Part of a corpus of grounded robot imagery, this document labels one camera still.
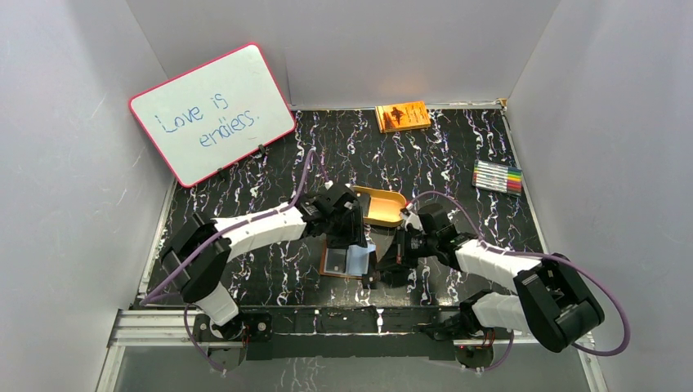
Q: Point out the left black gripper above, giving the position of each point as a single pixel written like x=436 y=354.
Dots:
x=353 y=238

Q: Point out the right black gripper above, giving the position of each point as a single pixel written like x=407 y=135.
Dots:
x=403 y=258

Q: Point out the dark credit card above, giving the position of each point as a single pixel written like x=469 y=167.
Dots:
x=387 y=251

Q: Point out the brown leather card holder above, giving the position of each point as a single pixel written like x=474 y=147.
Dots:
x=351 y=262

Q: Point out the gold oval tin tray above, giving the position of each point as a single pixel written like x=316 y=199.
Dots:
x=380 y=207

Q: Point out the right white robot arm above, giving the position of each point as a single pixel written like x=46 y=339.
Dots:
x=545 y=297

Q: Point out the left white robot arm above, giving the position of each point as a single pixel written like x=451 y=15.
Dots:
x=198 y=254

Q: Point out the colour marker pen set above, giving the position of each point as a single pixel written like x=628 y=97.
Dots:
x=497 y=178

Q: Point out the orange book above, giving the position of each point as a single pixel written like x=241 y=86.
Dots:
x=402 y=117

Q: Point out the pink framed whiteboard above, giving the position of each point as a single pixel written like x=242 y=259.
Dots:
x=210 y=117

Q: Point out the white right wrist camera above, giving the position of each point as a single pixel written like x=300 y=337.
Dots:
x=410 y=220

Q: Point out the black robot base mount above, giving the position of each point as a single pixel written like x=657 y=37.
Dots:
x=357 y=330

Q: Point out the aluminium rail frame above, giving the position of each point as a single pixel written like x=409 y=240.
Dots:
x=171 y=327

